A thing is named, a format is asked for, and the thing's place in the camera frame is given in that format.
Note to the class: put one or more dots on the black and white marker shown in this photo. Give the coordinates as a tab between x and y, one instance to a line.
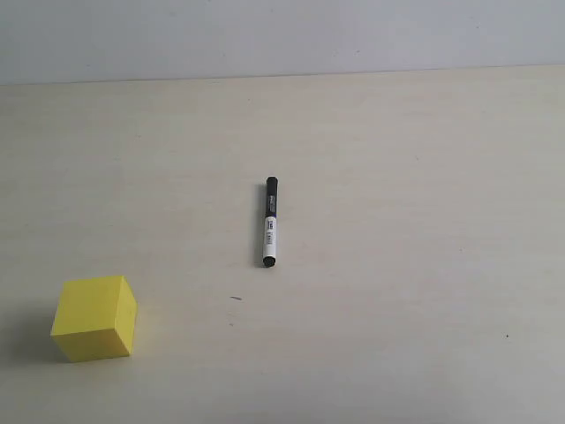
270	223

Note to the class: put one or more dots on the yellow foam cube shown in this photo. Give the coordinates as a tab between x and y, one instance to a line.
95	319

